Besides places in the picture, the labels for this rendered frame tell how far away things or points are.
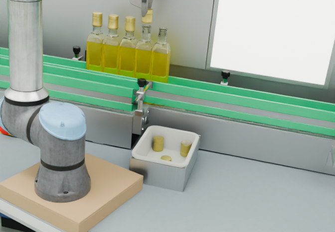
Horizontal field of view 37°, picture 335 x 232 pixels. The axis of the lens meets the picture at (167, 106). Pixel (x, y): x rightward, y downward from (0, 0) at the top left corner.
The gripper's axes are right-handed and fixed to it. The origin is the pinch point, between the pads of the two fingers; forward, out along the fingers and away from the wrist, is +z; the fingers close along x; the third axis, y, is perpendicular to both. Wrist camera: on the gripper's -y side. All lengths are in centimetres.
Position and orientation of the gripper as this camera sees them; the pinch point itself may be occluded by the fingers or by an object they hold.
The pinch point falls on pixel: (147, 12)
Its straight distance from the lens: 167.3
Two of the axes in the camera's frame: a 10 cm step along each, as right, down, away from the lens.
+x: -2.5, 3.7, -9.0
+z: -0.9, 9.1, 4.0
